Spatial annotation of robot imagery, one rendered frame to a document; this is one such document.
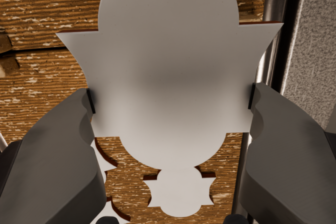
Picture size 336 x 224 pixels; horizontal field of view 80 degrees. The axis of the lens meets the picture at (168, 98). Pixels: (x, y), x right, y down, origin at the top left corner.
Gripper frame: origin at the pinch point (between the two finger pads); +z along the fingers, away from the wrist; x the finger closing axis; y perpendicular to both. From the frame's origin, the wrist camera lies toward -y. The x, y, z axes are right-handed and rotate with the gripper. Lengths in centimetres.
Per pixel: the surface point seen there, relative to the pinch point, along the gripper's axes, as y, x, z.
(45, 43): 0.5, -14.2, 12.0
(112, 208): 29.7, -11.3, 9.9
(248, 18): -1.8, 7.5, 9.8
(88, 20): -1.8, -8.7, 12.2
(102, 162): 18.1, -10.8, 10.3
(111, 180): 23.5, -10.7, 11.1
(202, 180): 22.8, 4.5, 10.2
